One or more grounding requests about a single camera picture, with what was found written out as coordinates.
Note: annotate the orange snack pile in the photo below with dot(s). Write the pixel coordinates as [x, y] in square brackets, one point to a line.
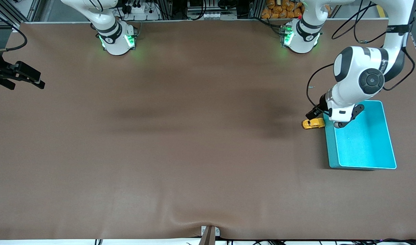
[282, 10]

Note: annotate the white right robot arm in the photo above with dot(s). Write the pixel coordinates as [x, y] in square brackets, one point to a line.
[112, 30]

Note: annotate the metal table edge bracket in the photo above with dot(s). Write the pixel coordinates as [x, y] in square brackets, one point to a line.
[209, 234]

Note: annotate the aluminium frame rail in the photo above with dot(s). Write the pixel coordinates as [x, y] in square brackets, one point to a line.
[34, 8]

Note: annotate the brown table mat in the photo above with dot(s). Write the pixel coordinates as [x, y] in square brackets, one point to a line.
[194, 136]

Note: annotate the white power strip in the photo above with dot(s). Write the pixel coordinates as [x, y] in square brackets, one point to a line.
[139, 10]

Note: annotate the yellow beetle toy car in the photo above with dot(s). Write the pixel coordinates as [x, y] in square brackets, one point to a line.
[313, 124]

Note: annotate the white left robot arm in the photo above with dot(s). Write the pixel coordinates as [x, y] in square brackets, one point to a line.
[350, 64]

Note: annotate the small white corner block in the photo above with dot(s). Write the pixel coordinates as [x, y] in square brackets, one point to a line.
[15, 28]

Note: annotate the white terminal block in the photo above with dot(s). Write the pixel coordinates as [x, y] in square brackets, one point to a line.
[214, 15]

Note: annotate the turquoise plastic bin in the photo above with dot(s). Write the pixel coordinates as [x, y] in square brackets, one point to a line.
[364, 146]

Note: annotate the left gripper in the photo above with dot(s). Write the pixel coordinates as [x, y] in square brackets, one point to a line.
[320, 108]

